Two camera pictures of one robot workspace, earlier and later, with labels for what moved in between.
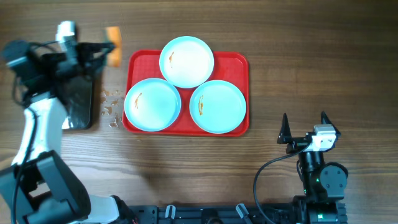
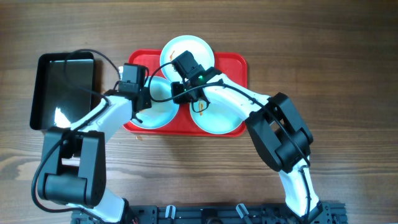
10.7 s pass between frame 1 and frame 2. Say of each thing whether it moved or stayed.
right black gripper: moved
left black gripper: moved
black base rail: stayed
